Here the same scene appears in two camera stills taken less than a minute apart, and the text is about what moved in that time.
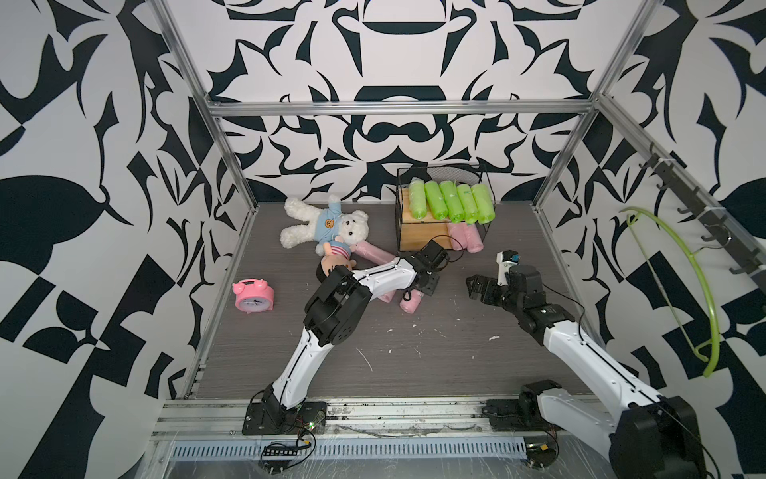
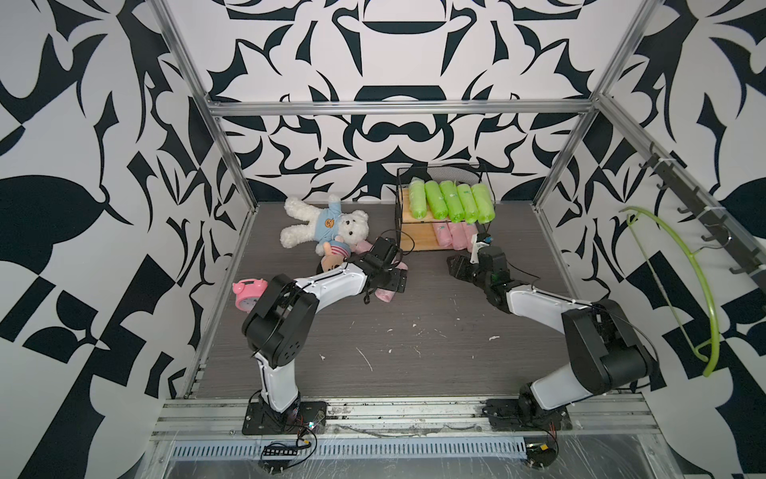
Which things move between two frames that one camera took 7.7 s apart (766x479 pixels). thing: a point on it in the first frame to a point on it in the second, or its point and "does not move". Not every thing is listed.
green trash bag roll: (453, 202) does not move
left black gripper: (432, 284) to (399, 279)
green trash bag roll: (484, 204) does not move
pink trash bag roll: (387, 297) does not move
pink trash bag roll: (411, 305) to (443, 234)
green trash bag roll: (436, 200) does not move
